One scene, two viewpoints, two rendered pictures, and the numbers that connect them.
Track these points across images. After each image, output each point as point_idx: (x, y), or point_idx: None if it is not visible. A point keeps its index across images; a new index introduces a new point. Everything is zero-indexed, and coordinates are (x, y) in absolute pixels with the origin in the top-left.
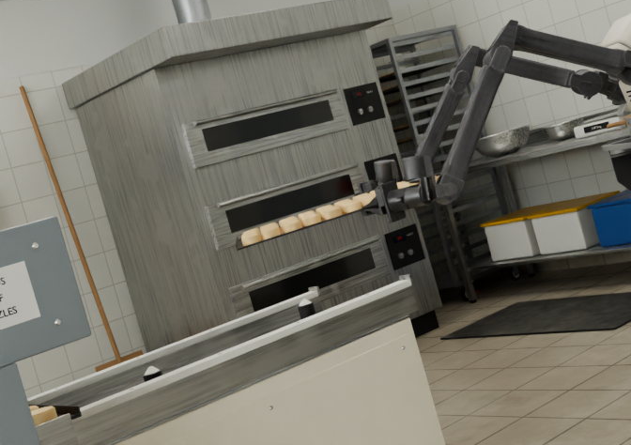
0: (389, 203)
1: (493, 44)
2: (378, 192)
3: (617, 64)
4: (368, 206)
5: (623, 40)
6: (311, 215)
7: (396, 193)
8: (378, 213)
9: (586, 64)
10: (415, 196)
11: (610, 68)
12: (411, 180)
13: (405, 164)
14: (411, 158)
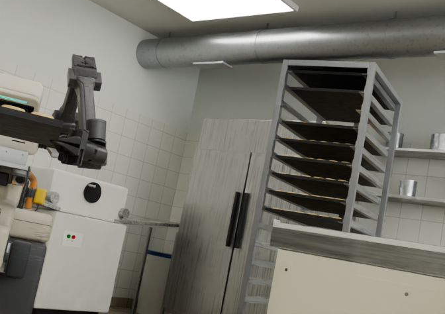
0: (85, 148)
1: (89, 66)
2: (85, 136)
3: (75, 118)
4: (64, 140)
5: (39, 97)
6: None
7: (91, 144)
8: (75, 152)
9: (73, 108)
10: (104, 155)
11: (73, 118)
12: (100, 140)
13: (102, 125)
14: (106, 122)
